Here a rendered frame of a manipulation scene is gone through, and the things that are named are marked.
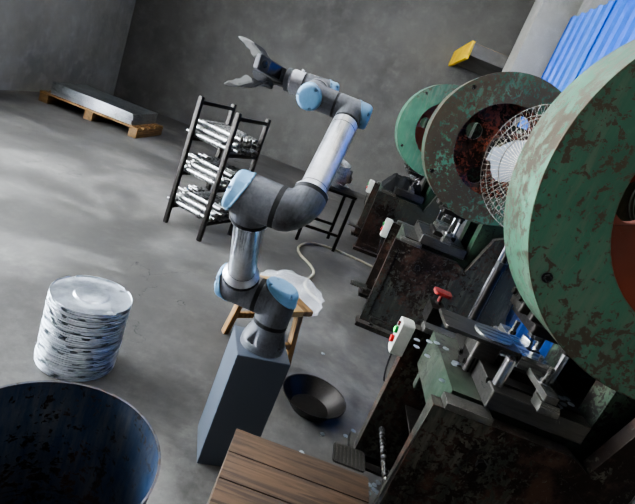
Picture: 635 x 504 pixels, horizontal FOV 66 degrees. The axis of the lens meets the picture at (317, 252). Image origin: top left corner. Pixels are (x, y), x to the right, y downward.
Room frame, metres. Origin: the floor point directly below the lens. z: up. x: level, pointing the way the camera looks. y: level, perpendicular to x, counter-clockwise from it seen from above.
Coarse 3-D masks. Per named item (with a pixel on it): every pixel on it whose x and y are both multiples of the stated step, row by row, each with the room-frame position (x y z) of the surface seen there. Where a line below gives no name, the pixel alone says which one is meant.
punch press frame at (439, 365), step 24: (624, 192) 1.28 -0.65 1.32; (624, 216) 1.28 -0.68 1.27; (432, 336) 1.65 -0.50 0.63; (432, 360) 1.54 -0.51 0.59; (456, 360) 1.49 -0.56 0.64; (552, 360) 1.63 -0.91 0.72; (432, 384) 1.44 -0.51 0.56; (456, 384) 1.33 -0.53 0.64; (576, 384) 1.59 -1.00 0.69; (600, 384) 1.36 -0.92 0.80; (600, 408) 1.31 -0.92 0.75; (624, 408) 1.29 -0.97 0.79; (384, 432) 1.66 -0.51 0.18; (600, 432) 1.29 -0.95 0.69; (384, 456) 1.52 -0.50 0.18; (576, 456) 1.29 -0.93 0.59; (384, 480) 1.40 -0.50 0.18
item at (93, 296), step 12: (84, 276) 1.72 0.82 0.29; (60, 288) 1.58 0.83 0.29; (72, 288) 1.61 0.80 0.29; (84, 288) 1.63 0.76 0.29; (96, 288) 1.66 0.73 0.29; (108, 288) 1.70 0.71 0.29; (120, 288) 1.74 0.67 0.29; (72, 300) 1.53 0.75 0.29; (84, 300) 1.55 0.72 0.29; (96, 300) 1.58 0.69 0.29; (108, 300) 1.62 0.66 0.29; (120, 300) 1.66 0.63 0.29; (132, 300) 1.68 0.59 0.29; (84, 312) 1.49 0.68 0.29; (96, 312) 1.52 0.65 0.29; (120, 312) 1.57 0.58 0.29
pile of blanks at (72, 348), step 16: (48, 304) 1.50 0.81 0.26; (48, 320) 1.50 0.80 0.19; (64, 320) 1.47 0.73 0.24; (80, 320) 1.49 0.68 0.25; (96, 320) 1.50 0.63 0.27; (112, 320) 1.54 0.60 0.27; (48, 336) 1.49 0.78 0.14; (64, 336) 1.48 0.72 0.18; (80, 336) 1.48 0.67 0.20; (96, 336) 1.52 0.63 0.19; (112, 336) 1.56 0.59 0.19; (48, 352) 1.48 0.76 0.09; (64, 352) 1.47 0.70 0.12; (80, 352) 1.50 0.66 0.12; (96, 352) 1.52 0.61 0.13; (112, 352) 1.59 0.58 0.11; (48, 368) 1.47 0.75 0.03; (64, 368) 1.47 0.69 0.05; (80, 368) 1.50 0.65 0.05; (96, 368) 1.53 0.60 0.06; (112, 368) 1.63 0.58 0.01
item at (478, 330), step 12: (444, 312) 1.51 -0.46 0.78; (444, 324) 1.42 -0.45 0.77; (456, 324) 1.44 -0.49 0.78; (468, 324) 1.49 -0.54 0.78; (480, 324) 1.52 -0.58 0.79; (468, 336) 1.41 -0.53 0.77; (480, 336) 1.42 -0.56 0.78; (492, 336) 1.45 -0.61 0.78; (504, 336) 1.49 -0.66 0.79; (468, 348) 1.47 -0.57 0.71; (480, 348) 1.43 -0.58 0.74; (492, 348) 1.43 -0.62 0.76; (504, 348) 1.41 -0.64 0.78; (516, 348) 1.44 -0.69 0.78; (468, 360) 1.43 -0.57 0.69; (492, 360) 1.43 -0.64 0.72
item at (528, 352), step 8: (512, 336) 1.54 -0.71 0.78; (520, 344) 1.49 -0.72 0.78; (528, 344) 1.53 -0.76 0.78; (528, 352) 1.45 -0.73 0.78; (536, 352) 1.49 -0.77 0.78; (520, 360) 1.41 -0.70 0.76; (528, 360) 1.41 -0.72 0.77; (536, 360) 1.41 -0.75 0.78; (544, 360) 1.43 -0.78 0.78; (520, 368) 1.41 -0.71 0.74; (528, 368) 1.41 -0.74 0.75; (536, 368) 1.41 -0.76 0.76; (544, 368) 1.41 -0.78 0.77
